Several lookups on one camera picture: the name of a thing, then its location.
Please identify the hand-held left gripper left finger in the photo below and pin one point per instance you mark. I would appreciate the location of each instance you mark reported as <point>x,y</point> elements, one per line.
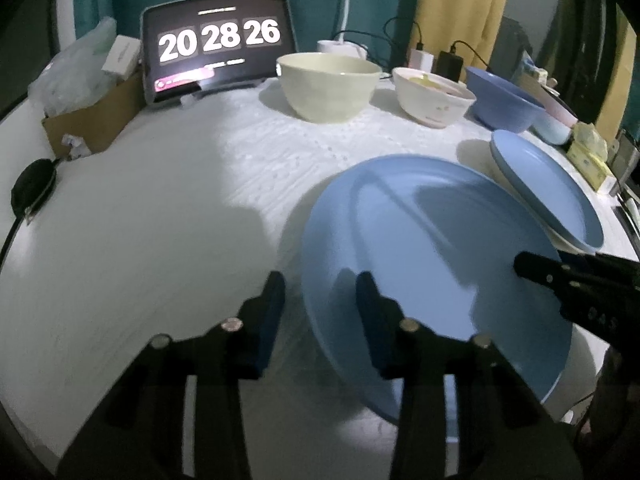
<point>270,320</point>

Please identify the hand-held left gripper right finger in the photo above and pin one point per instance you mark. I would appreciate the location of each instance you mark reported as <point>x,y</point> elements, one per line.
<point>367,310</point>

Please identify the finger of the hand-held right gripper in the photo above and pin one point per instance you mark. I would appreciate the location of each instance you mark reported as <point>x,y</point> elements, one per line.
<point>585,257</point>
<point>537,267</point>

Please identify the blue plate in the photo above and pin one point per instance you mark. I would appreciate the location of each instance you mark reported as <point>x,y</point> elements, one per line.
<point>545,185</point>
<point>440,240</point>

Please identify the pink and white bowl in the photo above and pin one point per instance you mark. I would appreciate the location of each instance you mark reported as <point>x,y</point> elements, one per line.
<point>430,107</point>

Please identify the yellow wipes packet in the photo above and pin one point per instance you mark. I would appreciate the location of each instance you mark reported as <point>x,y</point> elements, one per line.
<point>589,137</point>
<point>592,167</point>

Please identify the pastel blue and pink bowl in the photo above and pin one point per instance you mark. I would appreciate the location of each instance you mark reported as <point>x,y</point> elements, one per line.
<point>552,130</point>

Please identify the yellow curtain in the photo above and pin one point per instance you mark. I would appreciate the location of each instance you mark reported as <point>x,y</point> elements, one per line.
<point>617,75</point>
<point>460,0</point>

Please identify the cream bowl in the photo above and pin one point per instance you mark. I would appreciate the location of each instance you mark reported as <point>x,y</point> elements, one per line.
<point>325,95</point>

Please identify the black charger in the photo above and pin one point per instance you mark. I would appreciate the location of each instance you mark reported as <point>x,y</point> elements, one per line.
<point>451,65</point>

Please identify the white charger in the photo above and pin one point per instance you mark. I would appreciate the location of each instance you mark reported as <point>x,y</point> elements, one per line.
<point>421,60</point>

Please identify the cardboard box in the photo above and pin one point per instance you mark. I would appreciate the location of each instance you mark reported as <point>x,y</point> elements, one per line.
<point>100,120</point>

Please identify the white desk lamp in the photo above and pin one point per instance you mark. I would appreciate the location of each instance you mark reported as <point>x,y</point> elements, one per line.
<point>342,47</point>

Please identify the black round device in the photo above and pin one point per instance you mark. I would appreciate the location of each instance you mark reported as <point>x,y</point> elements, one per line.
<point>32,187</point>

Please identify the tablet with clock display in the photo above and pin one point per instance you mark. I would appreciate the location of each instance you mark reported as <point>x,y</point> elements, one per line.
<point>220,35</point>

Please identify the small white box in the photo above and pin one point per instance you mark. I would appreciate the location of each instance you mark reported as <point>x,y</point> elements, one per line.
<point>121,57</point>

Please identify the clear plastic bag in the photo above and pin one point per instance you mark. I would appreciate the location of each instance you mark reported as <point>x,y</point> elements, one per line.
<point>75,65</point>

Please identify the black metal frame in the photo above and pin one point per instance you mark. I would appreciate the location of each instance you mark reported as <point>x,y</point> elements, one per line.
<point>585,35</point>

